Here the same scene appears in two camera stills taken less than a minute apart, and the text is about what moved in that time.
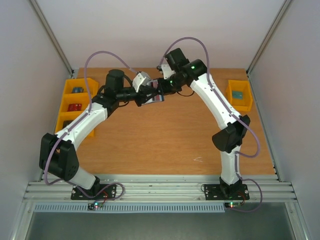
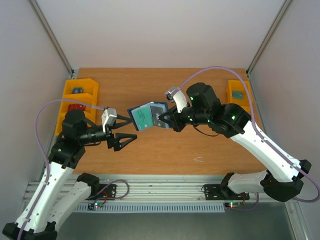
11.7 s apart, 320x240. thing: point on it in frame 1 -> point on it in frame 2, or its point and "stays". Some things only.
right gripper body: (160, 85) -> (174, 120)
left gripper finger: (150, 88) -> (122, 123)
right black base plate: (226, 192) stays
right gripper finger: (161, 82) -> (170, 113)
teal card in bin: (237, 94) stays
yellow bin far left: (79, 98) stays
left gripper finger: (148, 97) -> (119, 145)
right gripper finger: (160, 91) -> (171, 123)
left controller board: (92, 206) stays
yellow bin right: (238, 95) stays
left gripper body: (139, 100) -> (111, 137)
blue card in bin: (78, 90) stays
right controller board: (232, 204) stays
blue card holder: (154, 83) -> (147, 116)
